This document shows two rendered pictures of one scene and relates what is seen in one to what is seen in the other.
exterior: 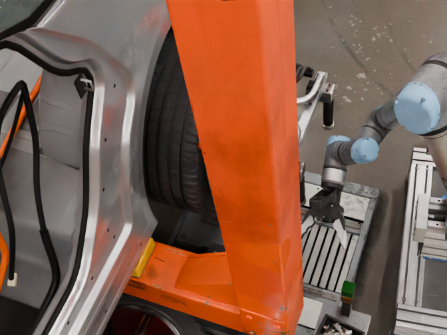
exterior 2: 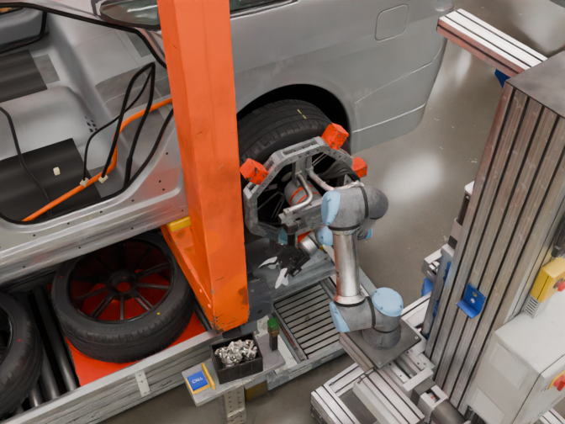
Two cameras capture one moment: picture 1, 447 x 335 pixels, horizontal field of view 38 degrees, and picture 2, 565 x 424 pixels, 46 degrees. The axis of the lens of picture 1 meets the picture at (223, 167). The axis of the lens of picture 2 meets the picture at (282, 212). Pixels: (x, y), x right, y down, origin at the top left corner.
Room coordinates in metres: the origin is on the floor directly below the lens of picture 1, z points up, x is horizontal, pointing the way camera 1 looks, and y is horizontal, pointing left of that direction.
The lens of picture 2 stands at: (-0.48, -1.17, 3.02)
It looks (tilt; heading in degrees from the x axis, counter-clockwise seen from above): 47 degrees down; 31
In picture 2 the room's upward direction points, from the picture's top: straight up
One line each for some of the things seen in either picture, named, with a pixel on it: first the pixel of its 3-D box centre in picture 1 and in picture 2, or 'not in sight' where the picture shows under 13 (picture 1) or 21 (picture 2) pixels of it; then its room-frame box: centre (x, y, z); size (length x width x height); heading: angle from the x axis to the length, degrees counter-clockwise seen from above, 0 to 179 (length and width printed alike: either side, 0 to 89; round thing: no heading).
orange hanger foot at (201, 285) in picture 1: (175, 268); (193, 240); (1.02, 0.22, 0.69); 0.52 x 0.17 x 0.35; 60
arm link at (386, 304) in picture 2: not in sight; (384, 308); (0.93, -0.76, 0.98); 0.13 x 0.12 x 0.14; 133
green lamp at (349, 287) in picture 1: (348, 289); (272, 324); (0.85, -0.32, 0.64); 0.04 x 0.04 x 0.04; 60
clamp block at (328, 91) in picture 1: (320, 90); not in sight; (1.45, -0.38, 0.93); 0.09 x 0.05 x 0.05; 60
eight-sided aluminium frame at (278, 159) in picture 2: not in sight; (298, 192); (1.41, -0.11, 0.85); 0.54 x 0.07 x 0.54; 150
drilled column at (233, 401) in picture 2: not in sight; (230, 395); (0.65, -0.20, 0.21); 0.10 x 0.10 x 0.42; 60
